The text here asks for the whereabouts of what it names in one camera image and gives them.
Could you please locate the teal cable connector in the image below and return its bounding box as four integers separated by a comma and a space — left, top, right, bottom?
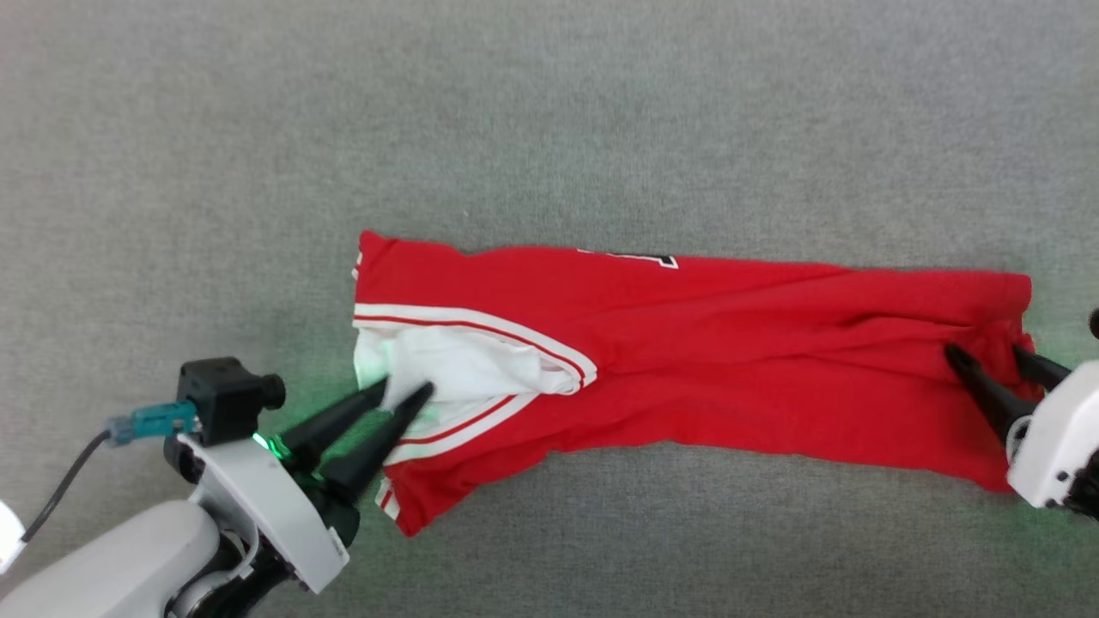
105, 401, 201, 447

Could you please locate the thin black cable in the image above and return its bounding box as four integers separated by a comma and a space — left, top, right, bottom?
21, 429, 114, 544

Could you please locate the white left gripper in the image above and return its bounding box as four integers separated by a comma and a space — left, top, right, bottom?
165, 377, 436, 595

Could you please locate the red and white sports garment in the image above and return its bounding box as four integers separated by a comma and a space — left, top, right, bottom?
350, 228, 1035, 539

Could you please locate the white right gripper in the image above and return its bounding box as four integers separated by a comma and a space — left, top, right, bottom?
944, 343, 1099, 509

